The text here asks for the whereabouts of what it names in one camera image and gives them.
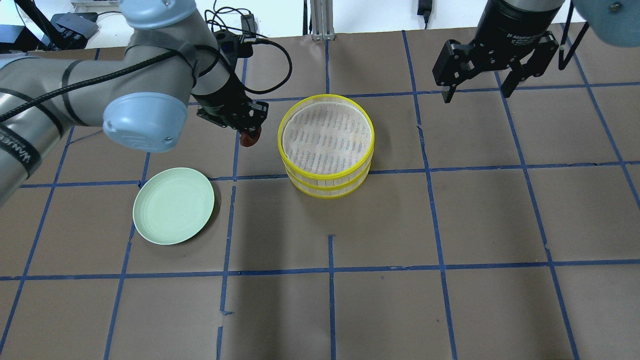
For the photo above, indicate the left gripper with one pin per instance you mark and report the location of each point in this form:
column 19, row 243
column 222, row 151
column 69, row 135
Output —
column 218, row 101

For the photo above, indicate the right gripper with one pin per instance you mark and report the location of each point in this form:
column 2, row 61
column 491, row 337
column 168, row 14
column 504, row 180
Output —
column 509, row 31

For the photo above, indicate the red-brown bun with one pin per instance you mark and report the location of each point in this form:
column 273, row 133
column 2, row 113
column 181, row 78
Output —
column 249, row 138

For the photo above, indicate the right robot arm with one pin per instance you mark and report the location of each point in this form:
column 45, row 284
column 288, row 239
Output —
column 615, row 22

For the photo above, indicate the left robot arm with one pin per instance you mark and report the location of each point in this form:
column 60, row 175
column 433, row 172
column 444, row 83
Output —
column 140, row 102

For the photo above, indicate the white cloth steamer liner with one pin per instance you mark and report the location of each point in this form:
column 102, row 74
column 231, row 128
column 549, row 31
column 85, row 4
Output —
column 326, row 137

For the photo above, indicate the black power adapter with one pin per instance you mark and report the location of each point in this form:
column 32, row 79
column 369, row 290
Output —
column 249, row 25

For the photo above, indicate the green plate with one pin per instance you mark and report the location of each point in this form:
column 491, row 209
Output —
column 173, row 206

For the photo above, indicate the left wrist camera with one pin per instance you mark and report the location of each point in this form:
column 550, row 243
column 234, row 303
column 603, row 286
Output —
column 235, row 46

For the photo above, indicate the aluminium frame post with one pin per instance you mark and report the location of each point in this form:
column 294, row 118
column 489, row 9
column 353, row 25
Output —
column 322, row 20

